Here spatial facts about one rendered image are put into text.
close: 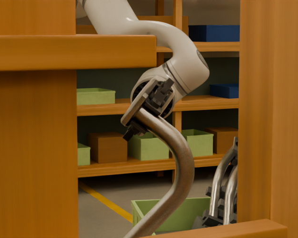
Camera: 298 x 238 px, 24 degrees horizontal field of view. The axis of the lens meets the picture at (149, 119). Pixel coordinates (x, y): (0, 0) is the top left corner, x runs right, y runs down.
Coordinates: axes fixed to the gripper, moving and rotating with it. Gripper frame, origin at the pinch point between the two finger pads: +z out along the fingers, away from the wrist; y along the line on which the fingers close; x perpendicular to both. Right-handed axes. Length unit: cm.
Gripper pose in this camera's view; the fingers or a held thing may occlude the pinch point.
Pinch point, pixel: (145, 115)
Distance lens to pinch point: 111.9
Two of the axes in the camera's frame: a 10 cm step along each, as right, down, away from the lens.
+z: -0.8, 1.9, -9.8
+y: 6.1, -7.7, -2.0
